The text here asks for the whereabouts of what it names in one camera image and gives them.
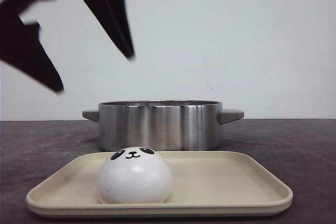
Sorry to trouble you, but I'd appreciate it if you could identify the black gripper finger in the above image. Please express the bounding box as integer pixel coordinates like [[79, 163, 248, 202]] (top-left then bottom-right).
[[83, 0, 135, 60]]

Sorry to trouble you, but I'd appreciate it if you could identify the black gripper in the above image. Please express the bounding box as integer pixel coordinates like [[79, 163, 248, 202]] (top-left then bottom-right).
[[1, 0, 64, 92]]

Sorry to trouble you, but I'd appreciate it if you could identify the panda bun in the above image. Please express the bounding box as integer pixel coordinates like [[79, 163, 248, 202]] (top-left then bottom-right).
[[97, 146, 173, 204]]

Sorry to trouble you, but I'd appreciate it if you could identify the stainless steel steamer pot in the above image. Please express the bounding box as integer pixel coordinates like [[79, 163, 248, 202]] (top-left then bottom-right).
[[82, 100, 244, 151]]

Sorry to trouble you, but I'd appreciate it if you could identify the beige plastic tray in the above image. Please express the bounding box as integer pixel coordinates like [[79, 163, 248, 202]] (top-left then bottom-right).
[[26, 151, 293, 218]]

